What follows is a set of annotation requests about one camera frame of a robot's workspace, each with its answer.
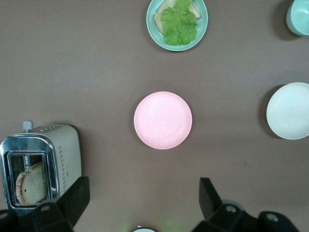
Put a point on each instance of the beige toaster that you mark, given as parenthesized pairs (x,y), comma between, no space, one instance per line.
(62,154)

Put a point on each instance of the light green cup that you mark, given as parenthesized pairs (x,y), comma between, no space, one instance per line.
(298,17)

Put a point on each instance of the green lettuce leaf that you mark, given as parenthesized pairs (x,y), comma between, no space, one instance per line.
(178,24)

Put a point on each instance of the white round object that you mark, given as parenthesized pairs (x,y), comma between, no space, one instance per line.
(144,230)

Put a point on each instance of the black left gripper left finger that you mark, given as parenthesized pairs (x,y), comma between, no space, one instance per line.
(72,200)

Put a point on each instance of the green plate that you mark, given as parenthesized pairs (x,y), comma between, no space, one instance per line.
(154,21)

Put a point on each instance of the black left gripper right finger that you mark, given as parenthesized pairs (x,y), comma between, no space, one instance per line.
(217,207)

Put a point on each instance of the bread slice on plate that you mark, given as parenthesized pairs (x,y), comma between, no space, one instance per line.
(158,19)

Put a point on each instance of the toast slice in toaster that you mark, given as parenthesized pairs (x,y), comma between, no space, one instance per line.
(31,186)

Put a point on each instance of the white plate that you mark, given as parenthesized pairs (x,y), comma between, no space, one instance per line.
(289,111)

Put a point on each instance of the pink bowl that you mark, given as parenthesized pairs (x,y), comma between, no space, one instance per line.
(163,120)

